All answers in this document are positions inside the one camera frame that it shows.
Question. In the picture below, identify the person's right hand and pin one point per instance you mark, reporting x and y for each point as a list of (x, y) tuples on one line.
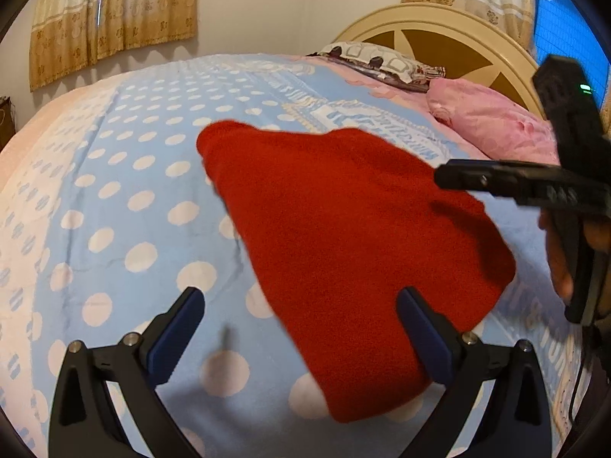
[(559, 262)]

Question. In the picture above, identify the wide beige patterned curtain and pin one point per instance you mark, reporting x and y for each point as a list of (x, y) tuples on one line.
[(114, 14)]

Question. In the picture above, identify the red knit sweater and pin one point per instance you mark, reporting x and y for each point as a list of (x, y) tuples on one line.
[(343, 229)]

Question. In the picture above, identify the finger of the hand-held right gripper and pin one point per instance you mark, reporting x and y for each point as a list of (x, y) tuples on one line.
[(491, 179)]

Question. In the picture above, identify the pink and blue dotted blanket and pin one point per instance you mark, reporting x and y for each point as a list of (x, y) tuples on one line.
[(143, 191)]

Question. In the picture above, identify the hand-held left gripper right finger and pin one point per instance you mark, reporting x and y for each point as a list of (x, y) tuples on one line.
[(429, 339)]

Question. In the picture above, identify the pink pillow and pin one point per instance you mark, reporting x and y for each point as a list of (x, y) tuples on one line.
[(491, 119)]

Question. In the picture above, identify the cream wooden headboard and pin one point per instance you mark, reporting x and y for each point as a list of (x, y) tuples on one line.
[(458, 33)]

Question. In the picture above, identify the window with mesh screen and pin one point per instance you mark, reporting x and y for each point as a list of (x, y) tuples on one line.
[(568, 24)]

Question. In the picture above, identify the patterned white brown pillow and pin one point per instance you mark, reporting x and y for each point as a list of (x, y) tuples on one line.
[(377, 62)]

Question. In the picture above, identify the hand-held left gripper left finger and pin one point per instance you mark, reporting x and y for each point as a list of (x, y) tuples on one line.
[(175, 339)]

